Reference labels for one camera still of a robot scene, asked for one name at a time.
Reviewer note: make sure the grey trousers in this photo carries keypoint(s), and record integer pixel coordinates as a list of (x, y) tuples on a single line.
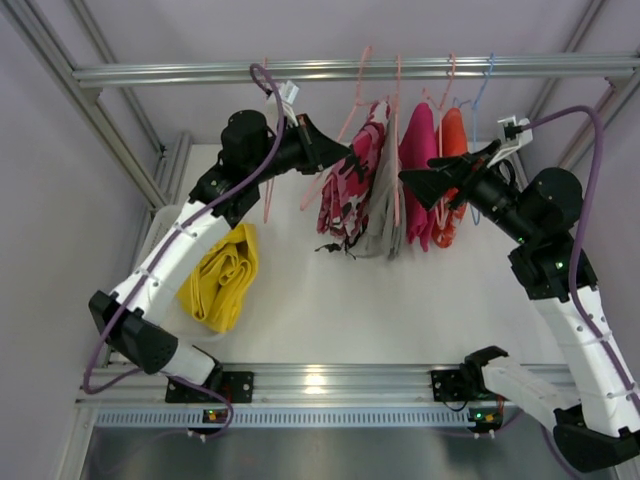
[(382, 238)]

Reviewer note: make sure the aluminium frame post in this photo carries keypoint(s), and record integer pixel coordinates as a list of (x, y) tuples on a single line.
[(158, 189), (602, 27)]

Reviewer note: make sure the right aluminium frame post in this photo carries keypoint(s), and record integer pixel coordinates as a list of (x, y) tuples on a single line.
[(602, 27)]

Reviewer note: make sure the aluminium front rail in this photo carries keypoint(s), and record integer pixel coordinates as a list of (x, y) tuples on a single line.
[(296, 385)]

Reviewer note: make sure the magenta trousers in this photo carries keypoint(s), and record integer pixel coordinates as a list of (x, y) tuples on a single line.
[(417, 147)]

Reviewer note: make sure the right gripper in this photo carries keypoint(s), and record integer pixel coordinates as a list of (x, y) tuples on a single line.
[(463, 179)]

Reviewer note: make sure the blue wire hanger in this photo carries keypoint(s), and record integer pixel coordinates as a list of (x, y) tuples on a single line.
[(474, 107)]

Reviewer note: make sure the white plastic basket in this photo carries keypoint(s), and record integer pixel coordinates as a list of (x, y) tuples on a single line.
[(176, 320)]

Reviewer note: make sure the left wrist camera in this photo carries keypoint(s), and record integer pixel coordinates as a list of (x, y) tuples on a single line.
[(288, 92)]

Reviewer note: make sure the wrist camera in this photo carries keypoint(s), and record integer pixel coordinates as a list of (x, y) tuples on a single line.
[(513, 136), (288, 92)]

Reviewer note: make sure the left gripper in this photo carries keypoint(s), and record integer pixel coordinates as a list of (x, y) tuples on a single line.
[(306, 147)]

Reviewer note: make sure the slotted cable duct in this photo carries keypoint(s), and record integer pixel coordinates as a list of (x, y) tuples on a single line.
[(280, 417)]

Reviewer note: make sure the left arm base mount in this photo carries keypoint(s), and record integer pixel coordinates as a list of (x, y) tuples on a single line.
[(234, 386)]

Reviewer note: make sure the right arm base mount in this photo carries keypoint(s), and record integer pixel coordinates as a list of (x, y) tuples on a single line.
[(453, 385)]

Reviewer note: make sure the orange trousers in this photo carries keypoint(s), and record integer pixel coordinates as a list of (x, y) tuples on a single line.
[(452, 141)]

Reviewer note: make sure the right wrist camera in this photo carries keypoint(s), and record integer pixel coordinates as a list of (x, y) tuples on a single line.
[(513, 136)]

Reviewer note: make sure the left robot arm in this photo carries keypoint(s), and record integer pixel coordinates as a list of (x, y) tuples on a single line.
[(129, 318)]

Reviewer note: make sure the pink patterned trousers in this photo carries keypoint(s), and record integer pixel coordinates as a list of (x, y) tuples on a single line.
[(344, 212)]

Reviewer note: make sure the yellow trousers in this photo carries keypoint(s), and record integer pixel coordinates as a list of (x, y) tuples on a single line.
[(213, 295)]

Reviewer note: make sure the aluminium hanging rail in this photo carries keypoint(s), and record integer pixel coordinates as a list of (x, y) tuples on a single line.
[(543, 66)]

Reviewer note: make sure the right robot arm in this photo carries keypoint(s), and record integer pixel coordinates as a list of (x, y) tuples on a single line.
[(597, 428)]

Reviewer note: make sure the left aluminium frame post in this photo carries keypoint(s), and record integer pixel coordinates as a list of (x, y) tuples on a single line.
[(158, 189)]

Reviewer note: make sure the pink wire hanger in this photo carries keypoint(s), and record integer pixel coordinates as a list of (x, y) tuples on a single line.
[(272, 119)]

